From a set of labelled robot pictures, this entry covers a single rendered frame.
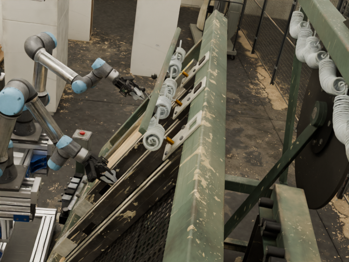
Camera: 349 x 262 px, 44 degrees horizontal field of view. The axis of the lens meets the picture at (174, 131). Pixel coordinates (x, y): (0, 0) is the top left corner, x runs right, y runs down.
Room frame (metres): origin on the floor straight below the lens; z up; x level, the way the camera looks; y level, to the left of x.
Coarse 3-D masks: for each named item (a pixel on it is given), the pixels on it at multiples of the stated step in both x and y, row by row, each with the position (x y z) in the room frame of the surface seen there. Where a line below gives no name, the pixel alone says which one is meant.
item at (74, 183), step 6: (78, 174) 2.40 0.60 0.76; (72, 180) 2.33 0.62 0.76; (78, 180) 2.34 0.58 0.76; (72, 186) 2.27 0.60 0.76; (78, 186) 2.31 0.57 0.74; (66, 192) 2.19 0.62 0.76; (72, 192) 2.20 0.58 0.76; (78, 192) 2.24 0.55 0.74; (66, 198) 2.14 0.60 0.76; (72, 198) 2.18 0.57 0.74; (66, 204) 2.13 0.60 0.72; (72, 204) 2.12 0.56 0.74; (66, 210) 2.00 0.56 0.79; (60, 216) 1.98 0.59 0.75; (66, 216) 1.99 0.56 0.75; (60, 222) 1.98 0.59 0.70
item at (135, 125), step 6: (186, 66) 2.44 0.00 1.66; (192, 66) 2.40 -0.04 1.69; (186, 72) 2.40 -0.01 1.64; (180, 78) 2.40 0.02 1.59; (180, 84) 2.40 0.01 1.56; (138, 120) 2.42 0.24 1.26; (132, 126) 2.42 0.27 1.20; (138, 126) 2.41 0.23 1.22; (126, 132) 2.45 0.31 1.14; (132, 132) 2.41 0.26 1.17; (120, 138) 2.45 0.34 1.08; (126, 138) 2.41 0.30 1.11; (120, 144) 2.41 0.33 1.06; (114, 150) 2.41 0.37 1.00; (108, 156) 2.41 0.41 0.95
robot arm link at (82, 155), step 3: (81, 150) 1.81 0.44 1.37; (84, 150) 1.82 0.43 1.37; (87, 150) 1.84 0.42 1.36; (78, 153) 1.80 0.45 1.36; (81, 153) 1.80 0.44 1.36; (84, 153) 1.81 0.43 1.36; (87, 153) 1.82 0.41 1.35; (75, 156) 1.84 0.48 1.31; (78, 156) 1.79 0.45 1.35; (81, 156) 1.79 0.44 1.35; (84, 156) 1.80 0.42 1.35; (75, 159) 1.79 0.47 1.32; (78, 159) 1.79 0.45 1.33; (81, 159) 1.79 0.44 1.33; (84, 159) 1.80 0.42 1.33; (81, 162) 1.80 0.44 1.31
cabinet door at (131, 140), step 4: (140, 124) 2.38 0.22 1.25; (136, 132) 2.32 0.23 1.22; (132, 136) 2.32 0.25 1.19; (136, 136) 2.24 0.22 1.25; (128, 140) 2.33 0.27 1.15; (132, 140) 2.23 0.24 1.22; (124, 144) 2.33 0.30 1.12; (128, 144) 2.25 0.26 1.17; (120, 148) 2.33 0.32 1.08; (124, 148) 2.26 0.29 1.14; (116, 152) 2.33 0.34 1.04; (120, 152) 2.25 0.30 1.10; (124, 152) 2.17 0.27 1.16; (112, 156) 2.34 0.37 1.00; (116, 156) 2.26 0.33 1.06; (108, 160) 2.36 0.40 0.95; (112, 160) 2.28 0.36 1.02; (116, 160) 2.18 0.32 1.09; (108, 164) 2.28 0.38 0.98; (112, 164) 2.19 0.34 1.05; (104, 172) 2.20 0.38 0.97; (96, 180) 2.20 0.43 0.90
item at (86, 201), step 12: (204, 60) 1.84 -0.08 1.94; (180, 72) 1.88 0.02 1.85; (192, 72) 1.86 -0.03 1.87; (192, 84) 1.85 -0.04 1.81; (180, 96) 1.86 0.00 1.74; (168, 120) 1.85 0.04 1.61; (132, 144) 1.90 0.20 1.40; (120, 156) 1.91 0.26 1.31; (132, 156) 1.85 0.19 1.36; (120, 168) 1.85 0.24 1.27; (96, 192) 1.86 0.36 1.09; (84, 204) 1.86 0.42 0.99
